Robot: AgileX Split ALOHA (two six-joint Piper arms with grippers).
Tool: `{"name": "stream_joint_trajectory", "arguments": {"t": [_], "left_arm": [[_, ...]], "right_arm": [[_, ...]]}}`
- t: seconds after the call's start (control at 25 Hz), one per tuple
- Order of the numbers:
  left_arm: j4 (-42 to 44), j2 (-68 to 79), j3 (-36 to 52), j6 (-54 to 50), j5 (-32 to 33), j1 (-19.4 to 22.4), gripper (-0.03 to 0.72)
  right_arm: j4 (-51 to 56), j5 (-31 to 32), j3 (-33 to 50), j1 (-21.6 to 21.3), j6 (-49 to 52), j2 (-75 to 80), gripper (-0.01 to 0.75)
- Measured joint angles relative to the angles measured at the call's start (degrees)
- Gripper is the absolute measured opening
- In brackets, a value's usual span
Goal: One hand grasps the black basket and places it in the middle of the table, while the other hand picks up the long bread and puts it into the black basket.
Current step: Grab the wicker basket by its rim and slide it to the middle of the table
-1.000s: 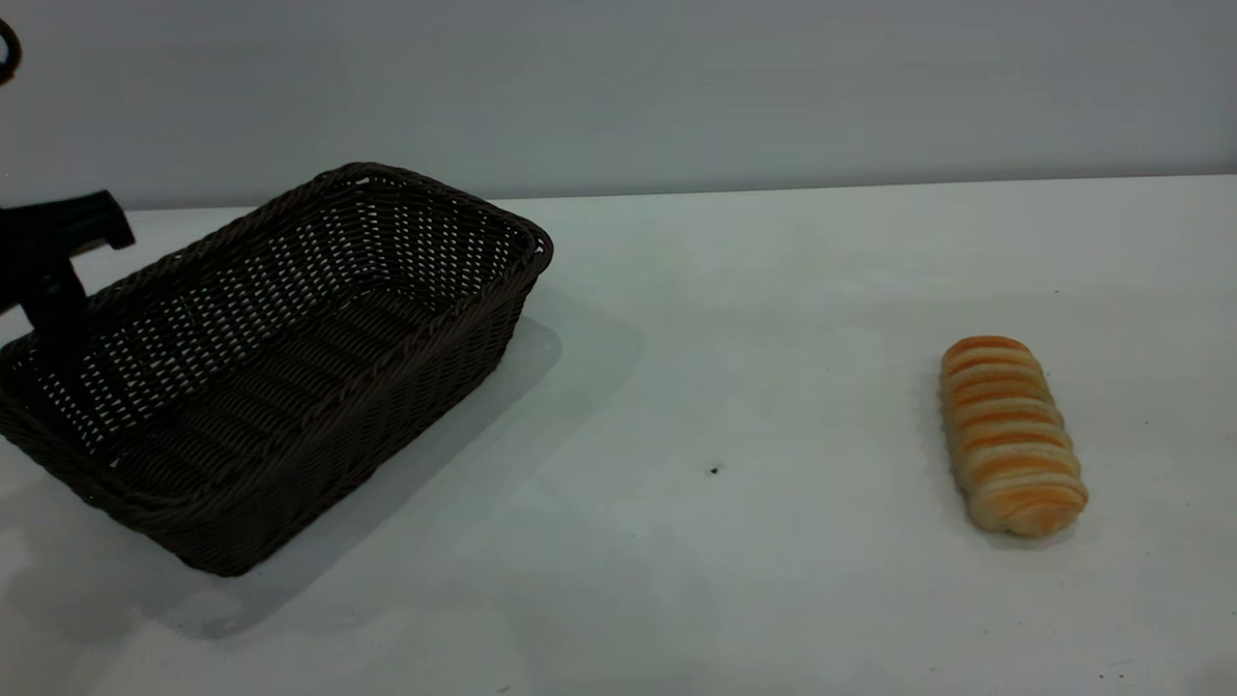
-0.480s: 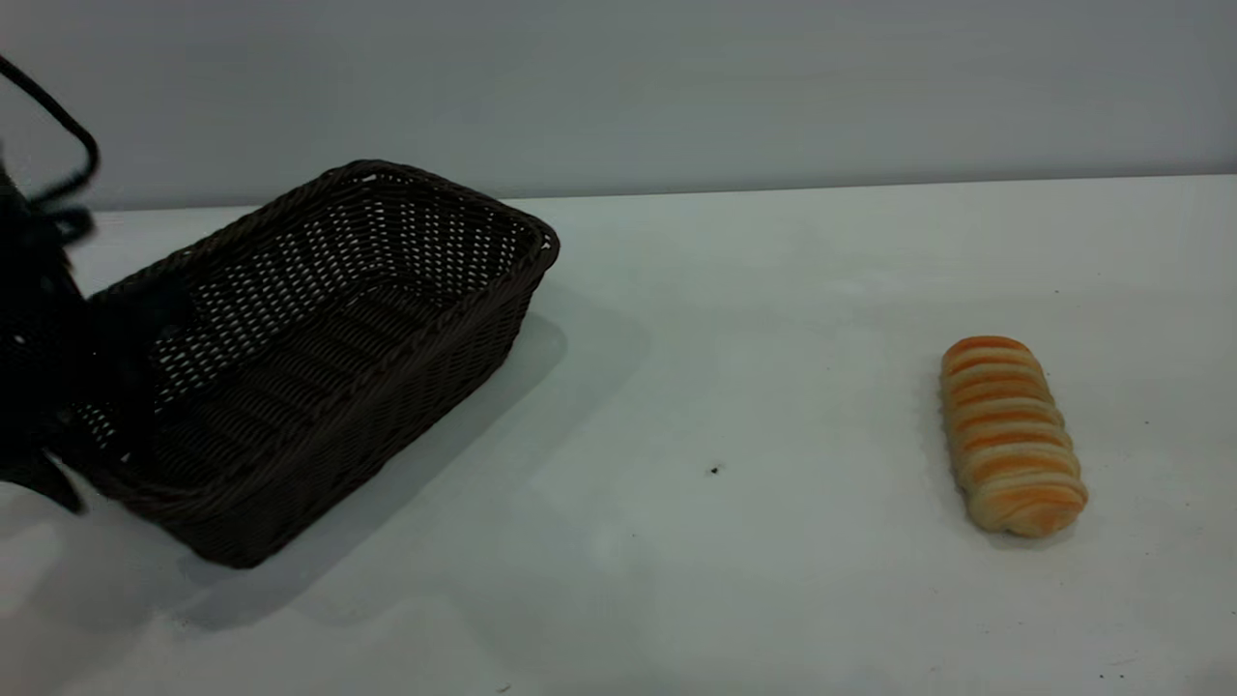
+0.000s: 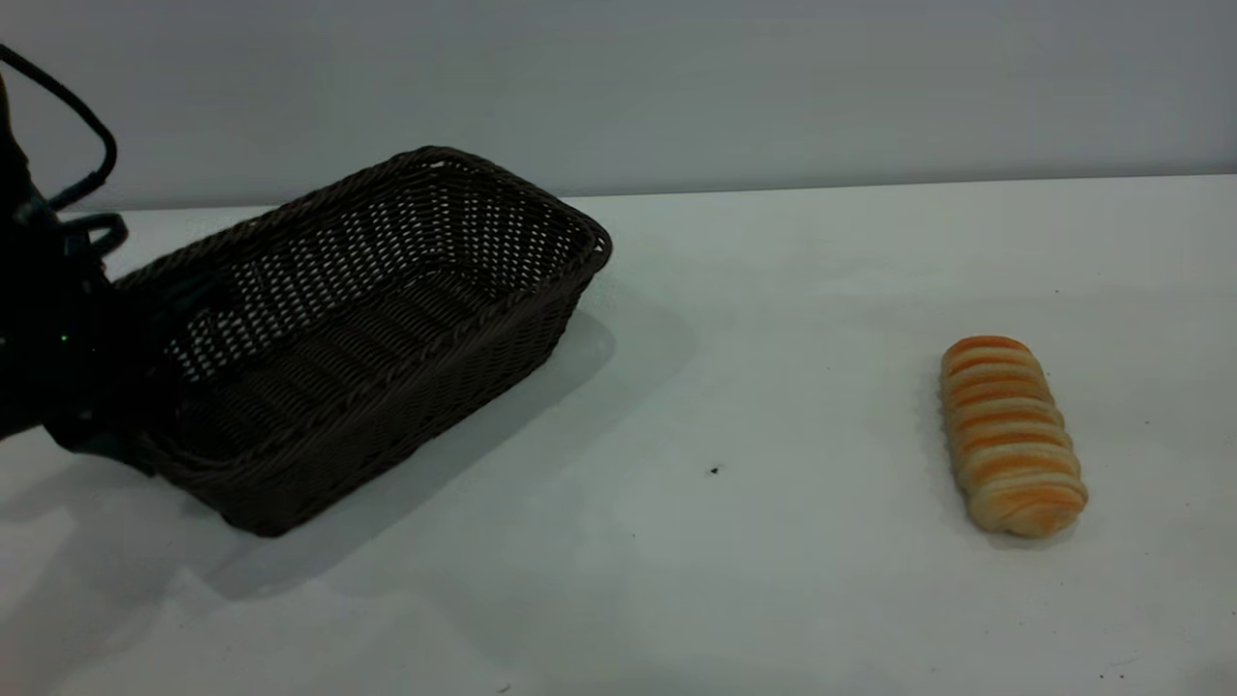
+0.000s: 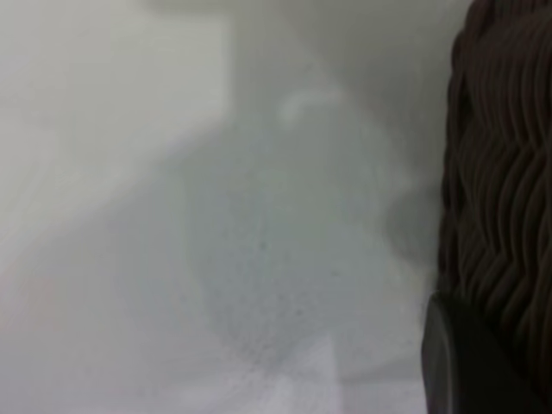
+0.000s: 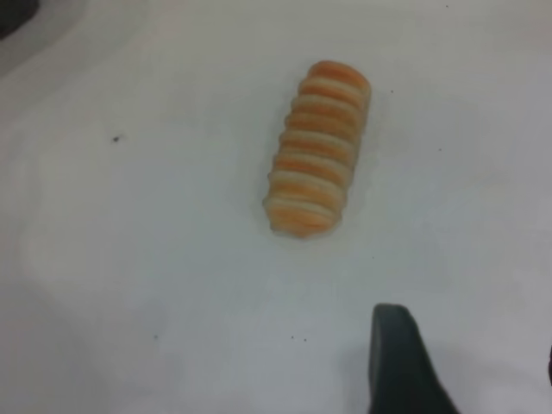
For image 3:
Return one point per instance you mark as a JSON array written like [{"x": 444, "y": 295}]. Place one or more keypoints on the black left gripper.
[{"x": 58, "y": 338}]

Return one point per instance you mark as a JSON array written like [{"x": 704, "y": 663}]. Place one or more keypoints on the black woven wicker basket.
[{"x": 387, "y": 387}]

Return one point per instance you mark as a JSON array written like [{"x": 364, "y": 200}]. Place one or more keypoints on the striped golden bread roll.
[{"x": 1010, "y": 440}]

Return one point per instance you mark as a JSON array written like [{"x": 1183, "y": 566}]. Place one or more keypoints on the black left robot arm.
[{"x": 12, "y": 164}]

